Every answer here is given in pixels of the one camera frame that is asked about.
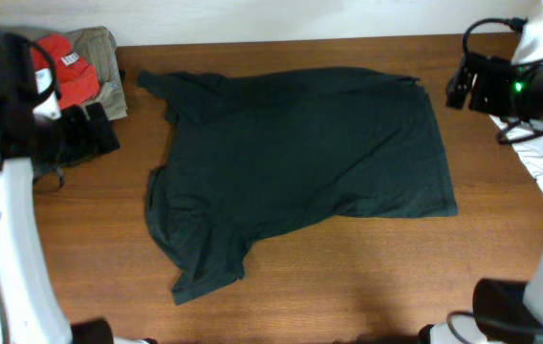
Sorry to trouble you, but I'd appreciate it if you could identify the dark green Nike t-shirt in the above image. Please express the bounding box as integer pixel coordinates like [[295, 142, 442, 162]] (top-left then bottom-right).
[[137, 67, 458, 305]]

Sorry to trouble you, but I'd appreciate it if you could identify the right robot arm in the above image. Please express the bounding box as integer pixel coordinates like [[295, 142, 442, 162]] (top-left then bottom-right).
[[419, 1, 543, 343]]

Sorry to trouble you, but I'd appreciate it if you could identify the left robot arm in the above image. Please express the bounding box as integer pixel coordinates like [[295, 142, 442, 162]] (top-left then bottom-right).
[[0, 31, 119, 343]]

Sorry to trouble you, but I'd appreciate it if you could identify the white t-shirt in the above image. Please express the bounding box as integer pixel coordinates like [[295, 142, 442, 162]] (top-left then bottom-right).
[[489, 0, 543, 214]]

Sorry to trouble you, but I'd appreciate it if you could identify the red folded printed shirt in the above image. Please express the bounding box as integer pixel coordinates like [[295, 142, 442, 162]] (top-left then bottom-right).
[[36, 34, 100, 110]]

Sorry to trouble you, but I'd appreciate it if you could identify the olive folded garment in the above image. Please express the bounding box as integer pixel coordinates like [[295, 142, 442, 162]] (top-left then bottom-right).
[[1, 26, 127, 120]]

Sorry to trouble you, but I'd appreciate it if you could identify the left black cable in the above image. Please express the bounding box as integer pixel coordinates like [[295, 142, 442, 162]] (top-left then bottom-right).
[[0, 32, 67, 344]]

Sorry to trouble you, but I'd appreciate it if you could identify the black cable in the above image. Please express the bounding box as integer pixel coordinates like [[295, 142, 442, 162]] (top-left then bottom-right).
[[445, 16, 543, 344], [0, 32, 67, 344]]

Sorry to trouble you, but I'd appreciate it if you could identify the right black cable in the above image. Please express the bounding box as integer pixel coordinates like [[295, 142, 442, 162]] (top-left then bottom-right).
[[445, 16, 543, 344]]

